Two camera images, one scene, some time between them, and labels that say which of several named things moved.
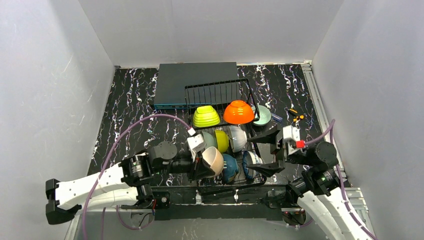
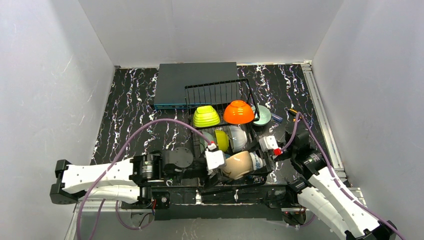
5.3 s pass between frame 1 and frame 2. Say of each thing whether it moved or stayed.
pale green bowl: stayed
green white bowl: stayed
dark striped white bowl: stayed
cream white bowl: moved
